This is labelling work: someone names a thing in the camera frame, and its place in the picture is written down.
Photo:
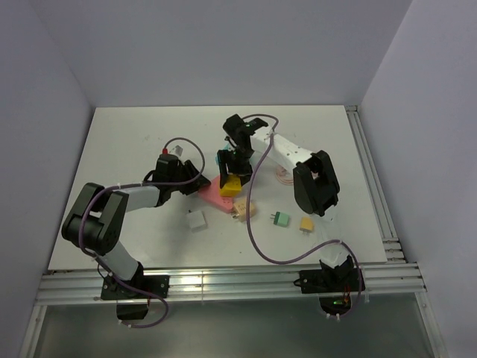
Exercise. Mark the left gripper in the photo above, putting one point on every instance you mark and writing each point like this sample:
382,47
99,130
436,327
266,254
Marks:
195,186

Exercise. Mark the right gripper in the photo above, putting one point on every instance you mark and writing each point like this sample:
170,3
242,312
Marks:
225,157

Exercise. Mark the yellow cube power socket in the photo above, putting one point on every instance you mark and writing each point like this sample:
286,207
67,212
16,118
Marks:
231,188

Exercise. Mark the pink triangular power strip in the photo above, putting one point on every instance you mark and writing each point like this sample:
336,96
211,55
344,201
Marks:
211,195

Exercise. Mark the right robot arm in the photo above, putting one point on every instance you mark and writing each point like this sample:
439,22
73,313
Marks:
253,139

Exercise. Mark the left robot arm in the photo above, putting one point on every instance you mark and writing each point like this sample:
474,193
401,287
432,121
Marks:
95,220

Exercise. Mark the white plug adapter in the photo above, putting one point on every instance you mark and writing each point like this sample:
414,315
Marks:
196,221

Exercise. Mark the beige plug adapter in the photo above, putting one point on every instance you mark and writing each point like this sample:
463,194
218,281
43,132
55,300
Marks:
239,210

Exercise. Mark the green plug adapter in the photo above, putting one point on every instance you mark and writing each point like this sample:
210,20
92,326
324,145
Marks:
280,219

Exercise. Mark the orange plug adapter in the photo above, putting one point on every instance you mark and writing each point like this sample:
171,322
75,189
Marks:
307,225

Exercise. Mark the pink round power strip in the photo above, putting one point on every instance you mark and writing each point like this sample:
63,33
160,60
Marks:
283,176

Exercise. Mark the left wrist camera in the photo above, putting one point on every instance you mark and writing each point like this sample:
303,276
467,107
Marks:
176,151

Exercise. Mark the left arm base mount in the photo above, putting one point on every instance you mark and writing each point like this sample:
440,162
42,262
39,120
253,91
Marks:
133,298

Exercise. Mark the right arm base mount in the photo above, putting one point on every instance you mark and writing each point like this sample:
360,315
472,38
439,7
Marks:
334,287

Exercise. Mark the aluminium front rail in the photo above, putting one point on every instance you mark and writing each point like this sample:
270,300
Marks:
223,284

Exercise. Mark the aluminium rail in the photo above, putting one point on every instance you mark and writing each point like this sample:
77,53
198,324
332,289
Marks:
391,242
223,284

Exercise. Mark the aluminium right rail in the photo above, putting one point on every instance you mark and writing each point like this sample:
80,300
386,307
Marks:
391,242

